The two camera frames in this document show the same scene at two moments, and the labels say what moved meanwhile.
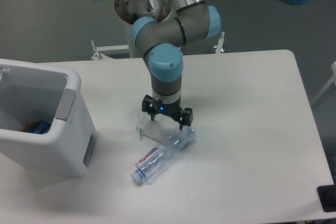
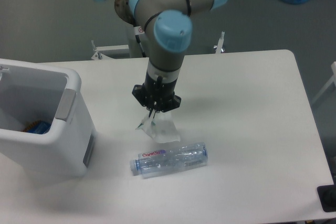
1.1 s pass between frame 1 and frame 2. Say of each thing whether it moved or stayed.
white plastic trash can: stayed
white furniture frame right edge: stayed
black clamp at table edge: stayed
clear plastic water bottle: moved
